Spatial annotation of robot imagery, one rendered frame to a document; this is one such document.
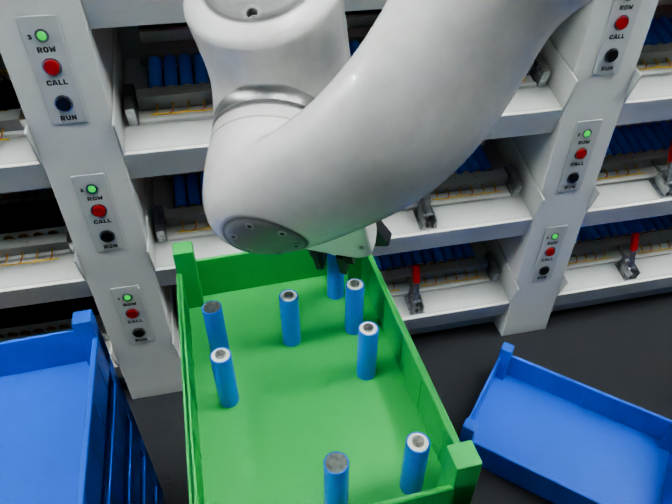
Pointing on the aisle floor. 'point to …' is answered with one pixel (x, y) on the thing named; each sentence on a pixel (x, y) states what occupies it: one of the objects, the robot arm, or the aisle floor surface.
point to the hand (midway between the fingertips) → (333, 250)
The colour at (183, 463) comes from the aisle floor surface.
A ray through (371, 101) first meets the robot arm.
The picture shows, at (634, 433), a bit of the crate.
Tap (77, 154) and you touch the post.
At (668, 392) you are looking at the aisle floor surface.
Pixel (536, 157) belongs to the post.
